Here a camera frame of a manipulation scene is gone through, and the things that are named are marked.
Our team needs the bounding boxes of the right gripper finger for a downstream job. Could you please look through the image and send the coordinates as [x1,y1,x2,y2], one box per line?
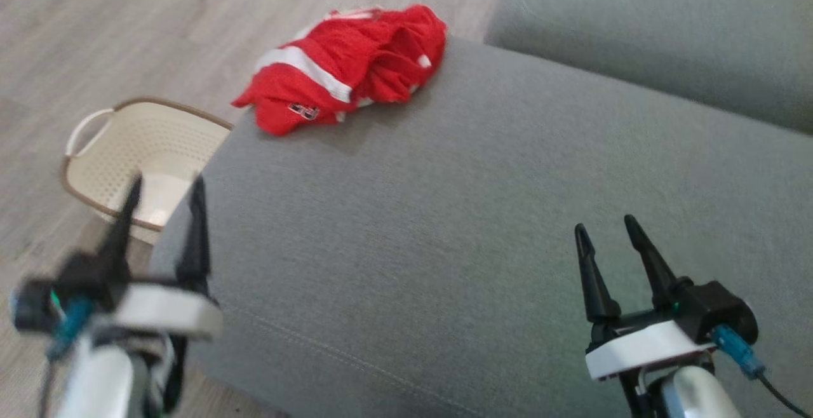
[623,214,679,309]
[574,223,622,325]

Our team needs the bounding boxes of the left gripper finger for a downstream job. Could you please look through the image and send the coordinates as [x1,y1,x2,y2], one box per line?
[102,175,144,279]
[175,175,212,292]

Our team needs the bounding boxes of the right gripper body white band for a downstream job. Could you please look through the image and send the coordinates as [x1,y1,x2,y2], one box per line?
[584,307,717,382]

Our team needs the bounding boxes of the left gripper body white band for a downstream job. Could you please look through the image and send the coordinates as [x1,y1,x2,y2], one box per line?
[89,272,224,344]

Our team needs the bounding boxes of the red shorts with white stripe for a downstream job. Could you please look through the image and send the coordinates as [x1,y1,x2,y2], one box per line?
[231,8,384,137]

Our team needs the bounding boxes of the cream perforated laundry basket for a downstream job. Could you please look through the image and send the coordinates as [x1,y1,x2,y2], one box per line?
[62,97,234,245]

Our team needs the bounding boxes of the large grey sofa seat cushion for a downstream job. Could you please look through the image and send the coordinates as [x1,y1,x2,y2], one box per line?
[149,37,813,418]

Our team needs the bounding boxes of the small grey sofa seat cushion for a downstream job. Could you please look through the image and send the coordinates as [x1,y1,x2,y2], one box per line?
[484,0,813,136]

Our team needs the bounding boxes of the right arm teal cable connector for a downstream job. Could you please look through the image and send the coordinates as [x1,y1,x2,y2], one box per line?
[710,325,767,379]

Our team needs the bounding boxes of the arm teal cable connector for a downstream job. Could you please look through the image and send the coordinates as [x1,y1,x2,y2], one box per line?
[50,299,95,358]
[710,325,767,379]

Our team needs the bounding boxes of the left arm teal cable connector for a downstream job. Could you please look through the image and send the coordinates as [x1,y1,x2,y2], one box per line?
[50,299,95,358]

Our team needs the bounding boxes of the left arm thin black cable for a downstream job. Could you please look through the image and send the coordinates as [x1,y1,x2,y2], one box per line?
[37,354,61,418]

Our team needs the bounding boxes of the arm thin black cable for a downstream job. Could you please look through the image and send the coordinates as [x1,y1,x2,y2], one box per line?
[37,354,61,418]
[757,370,813,418]

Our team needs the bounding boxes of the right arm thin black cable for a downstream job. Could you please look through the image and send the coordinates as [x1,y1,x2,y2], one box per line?
[757,370,813,418]

